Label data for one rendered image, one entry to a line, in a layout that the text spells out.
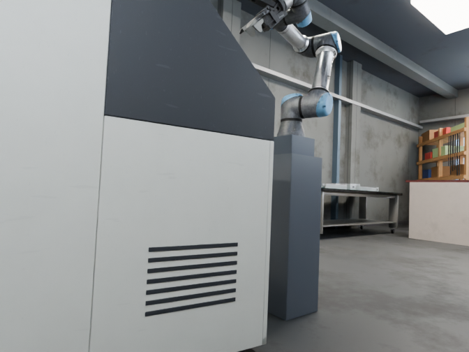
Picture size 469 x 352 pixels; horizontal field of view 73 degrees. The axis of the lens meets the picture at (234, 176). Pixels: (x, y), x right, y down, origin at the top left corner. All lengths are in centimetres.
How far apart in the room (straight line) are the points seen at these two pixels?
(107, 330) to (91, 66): 70
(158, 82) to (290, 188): 85
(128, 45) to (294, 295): 129
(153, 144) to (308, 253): 104
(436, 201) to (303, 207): 404
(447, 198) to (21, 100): 523
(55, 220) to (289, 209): 103
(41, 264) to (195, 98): 61
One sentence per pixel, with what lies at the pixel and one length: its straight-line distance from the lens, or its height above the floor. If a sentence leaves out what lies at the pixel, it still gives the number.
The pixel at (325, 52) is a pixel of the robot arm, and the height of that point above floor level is 137.
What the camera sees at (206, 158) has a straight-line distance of 101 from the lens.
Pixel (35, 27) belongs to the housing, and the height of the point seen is 98.
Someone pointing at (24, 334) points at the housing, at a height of 25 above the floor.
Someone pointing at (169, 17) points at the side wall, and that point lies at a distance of 108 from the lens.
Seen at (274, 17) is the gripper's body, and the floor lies 135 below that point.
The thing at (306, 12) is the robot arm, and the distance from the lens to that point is 165.
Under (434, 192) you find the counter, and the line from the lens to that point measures 554.
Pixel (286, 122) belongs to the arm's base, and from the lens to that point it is 171.
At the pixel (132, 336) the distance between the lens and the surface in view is 102.
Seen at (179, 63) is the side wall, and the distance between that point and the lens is 103.
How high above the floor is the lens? 60
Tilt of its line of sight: 3 degrees up
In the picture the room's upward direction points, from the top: 2 degrees clockwise
